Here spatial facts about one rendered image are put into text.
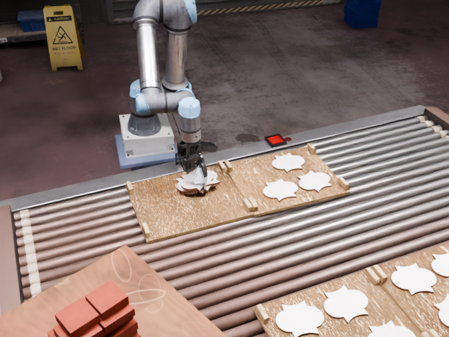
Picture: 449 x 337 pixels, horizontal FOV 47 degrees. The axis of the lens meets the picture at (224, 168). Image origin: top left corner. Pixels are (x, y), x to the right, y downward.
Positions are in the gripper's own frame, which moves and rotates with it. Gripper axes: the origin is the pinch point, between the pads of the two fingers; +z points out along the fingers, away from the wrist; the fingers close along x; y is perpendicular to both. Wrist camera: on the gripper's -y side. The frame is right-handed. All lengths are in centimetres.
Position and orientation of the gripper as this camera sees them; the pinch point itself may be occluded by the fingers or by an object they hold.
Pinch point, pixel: (196, 180)
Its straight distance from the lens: 200.8
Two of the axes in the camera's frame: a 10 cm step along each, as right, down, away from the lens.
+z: 0.0, 8.1, 5.8
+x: 6.4, 4.5, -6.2
